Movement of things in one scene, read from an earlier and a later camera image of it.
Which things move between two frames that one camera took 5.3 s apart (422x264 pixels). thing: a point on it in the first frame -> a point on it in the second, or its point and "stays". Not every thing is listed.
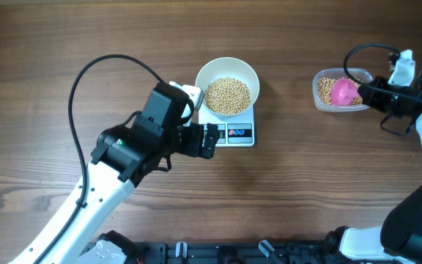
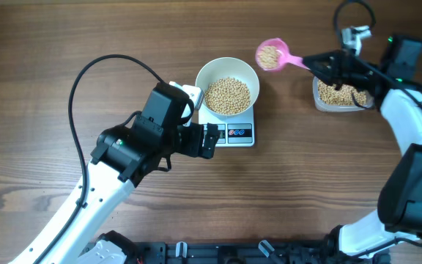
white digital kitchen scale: (234, 130) stays
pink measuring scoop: (343, 91) -> (272, 54)
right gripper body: (387, 102) -> (357, 76)
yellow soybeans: (324, 84) stays
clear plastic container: (333, 91) stays
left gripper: (194, 147) stays
